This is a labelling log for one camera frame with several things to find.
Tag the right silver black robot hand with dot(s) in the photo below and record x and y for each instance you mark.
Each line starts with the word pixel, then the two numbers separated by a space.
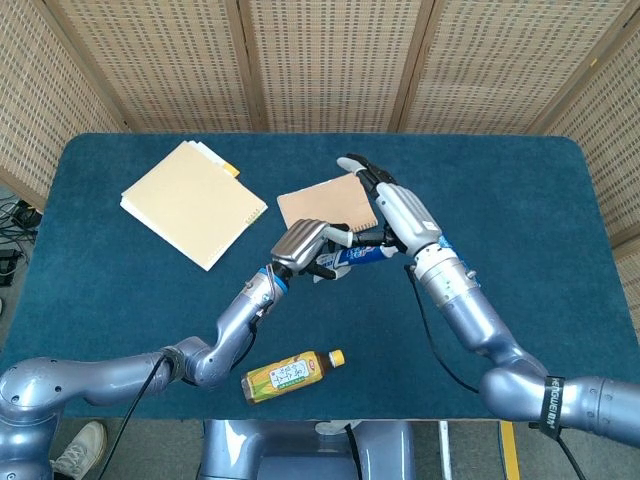
pixel 407 215

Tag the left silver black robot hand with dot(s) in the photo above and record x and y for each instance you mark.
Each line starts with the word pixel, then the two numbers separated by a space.
pixel 297 245

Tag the blue white toothpaste tube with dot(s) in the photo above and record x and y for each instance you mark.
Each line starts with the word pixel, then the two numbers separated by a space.
pixel 365 255

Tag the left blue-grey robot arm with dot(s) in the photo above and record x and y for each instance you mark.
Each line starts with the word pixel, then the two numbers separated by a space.
pixel 100 375

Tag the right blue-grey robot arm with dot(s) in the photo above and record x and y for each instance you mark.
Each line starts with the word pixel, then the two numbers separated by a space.
pixel 465 310

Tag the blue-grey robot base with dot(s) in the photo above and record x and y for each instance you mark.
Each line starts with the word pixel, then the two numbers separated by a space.
pixel 235 450

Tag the blue snack box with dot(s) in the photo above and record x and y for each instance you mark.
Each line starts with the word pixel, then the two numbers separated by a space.
pixel 446 244

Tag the tan spiral notebook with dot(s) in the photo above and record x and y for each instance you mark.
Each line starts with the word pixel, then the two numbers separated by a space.
pixel 325 205

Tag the blue carpet table mat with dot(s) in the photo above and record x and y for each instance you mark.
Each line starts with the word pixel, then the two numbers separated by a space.
pixel 350 320

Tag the cream paper folder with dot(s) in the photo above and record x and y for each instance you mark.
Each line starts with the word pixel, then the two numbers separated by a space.
pixel 190 200

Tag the yellow-capped tea bottle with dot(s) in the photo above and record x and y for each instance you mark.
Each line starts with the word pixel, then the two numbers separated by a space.
pixel 285 377

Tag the woven bamboo screen panel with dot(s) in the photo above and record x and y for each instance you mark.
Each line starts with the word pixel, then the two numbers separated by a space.
pixel 500 60
pixel 615 150
pixel 40 100
pixel 165 60
pixel 330 60

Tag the white table leg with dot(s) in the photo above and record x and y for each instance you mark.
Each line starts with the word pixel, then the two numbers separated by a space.
pixel 445 450

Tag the white sneaker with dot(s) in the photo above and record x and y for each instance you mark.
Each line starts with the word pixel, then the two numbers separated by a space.
pixel 82 450

